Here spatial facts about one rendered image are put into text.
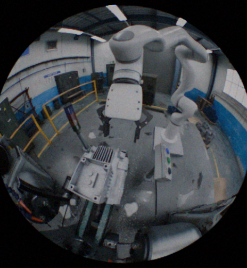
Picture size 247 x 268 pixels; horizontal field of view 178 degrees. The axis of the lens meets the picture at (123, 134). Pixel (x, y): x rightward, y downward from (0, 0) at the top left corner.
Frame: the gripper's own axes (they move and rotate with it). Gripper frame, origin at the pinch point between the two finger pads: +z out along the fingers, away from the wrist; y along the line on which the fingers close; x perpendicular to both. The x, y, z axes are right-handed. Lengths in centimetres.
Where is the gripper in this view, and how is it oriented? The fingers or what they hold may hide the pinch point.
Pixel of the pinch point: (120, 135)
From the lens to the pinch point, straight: 24.2
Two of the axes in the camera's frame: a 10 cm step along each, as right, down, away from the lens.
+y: -9.8, -1.6, 1.5
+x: -1.9, 2.4, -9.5
